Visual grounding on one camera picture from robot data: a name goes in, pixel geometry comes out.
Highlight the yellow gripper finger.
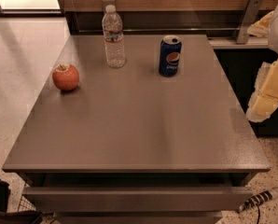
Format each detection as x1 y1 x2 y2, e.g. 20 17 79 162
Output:
247 11 273 37
246 60 278 122

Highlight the blue pepsi can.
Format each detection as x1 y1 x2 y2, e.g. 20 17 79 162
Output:
159 35 182 77

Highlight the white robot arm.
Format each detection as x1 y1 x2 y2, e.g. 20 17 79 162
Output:
246 5 278 122

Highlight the clear plastic water bottle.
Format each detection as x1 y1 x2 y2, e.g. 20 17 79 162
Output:
102 5 126 68

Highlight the grey cabinet drawer front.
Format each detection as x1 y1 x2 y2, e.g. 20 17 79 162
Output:
23 187 252 212

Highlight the red apple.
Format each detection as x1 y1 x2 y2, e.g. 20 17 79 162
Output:
52 64 79 91

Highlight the metal bracket right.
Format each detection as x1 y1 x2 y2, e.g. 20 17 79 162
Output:
236 0 263 44

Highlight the wire basket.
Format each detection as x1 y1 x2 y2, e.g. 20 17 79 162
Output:
17 194 36 212

